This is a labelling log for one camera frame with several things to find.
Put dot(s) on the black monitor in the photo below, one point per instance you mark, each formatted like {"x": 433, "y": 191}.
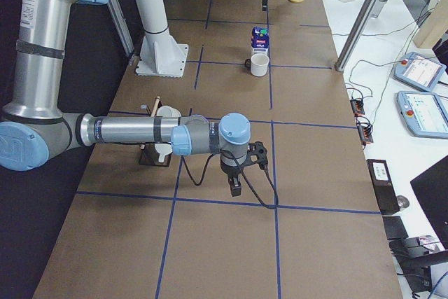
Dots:
{"x": 430, "y": 188}

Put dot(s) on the near teach pendant tablet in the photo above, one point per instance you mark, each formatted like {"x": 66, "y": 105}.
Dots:
{"x": 423, "y": 114}

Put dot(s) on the white ribbed cup on rack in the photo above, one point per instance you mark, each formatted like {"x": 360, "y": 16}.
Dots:
{"x": 163, "y": 151}

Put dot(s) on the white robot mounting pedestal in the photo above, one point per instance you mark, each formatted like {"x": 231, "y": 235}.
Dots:
{"x": 160, "y": 54}

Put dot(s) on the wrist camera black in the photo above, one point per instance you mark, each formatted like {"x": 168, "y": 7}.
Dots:
{"x": 257, "y": 155}

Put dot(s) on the far teach pendant tablet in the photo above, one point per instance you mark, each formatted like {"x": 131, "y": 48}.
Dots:
{"x": 419, "y": 72}

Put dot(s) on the white smiley face mug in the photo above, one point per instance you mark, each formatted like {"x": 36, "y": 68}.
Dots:
{"x": 257, "y": 64}

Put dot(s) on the wooden rod on rack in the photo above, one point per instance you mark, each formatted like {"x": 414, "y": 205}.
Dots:
{"x": 151, "y": 111}

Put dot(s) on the blue white milk carton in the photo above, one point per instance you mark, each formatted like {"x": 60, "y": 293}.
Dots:
{"x": 260, "y": 41}

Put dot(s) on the black box with label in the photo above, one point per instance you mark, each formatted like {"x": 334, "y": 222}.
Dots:
{"x": 383, "y": 187}

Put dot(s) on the teach pendant tablet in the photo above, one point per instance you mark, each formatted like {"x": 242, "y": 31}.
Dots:
{"x": 423, "y": 114}
{"x": 419, "y": 72}

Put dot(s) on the aluminium frame post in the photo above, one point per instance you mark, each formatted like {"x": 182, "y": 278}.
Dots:
{"x": 355, "y": 33}

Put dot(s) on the black wire cup rack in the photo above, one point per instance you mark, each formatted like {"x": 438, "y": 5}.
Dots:
{"x": 148, "y": 156}

